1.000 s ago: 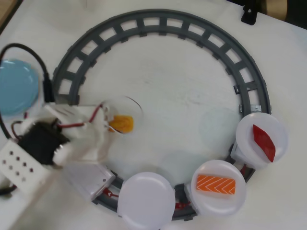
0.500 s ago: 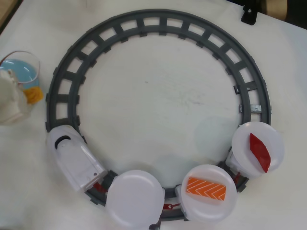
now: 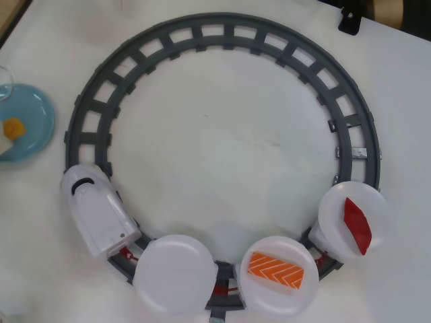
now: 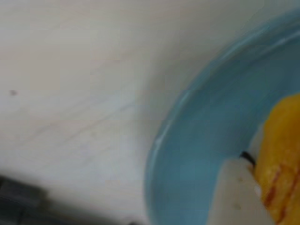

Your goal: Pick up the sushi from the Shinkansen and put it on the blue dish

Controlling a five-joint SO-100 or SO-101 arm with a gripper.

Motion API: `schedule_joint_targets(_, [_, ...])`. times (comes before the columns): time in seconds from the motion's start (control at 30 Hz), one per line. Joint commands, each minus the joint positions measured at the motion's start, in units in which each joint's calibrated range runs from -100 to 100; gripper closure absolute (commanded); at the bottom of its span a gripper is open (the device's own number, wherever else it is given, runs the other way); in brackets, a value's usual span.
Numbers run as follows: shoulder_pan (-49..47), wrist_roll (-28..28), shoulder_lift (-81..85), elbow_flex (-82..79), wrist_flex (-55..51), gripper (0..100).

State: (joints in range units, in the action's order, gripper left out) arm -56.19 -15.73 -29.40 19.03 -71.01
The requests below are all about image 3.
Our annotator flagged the orange salmon sushi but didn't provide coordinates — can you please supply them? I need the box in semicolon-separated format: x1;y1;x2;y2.
246;251;306;297

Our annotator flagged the white Shinkansen locomotive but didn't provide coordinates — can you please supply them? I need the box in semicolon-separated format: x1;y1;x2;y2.
59;164;142;260

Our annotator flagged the red tuna sushi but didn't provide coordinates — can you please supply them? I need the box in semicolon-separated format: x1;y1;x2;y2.
341;197;373;256

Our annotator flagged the blue dish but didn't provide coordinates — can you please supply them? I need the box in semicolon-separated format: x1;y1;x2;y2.
0;83;57;163

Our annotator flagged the yellow egg sushi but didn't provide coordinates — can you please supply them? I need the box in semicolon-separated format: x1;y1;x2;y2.
0;116;28;156

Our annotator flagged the white empty train plate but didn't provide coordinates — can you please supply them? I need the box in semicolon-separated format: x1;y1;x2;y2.
133;234;218;317

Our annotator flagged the grey circular train track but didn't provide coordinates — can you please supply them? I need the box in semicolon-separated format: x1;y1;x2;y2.
63;12;383;319

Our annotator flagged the black table clamp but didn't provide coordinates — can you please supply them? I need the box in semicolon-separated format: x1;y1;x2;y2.
337;7;362;36

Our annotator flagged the clear glass cup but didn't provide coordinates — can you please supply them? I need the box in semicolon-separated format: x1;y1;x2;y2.
0;63;15;104

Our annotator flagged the brown wooden panel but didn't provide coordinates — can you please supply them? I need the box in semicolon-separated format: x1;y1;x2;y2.
376;0;431;33

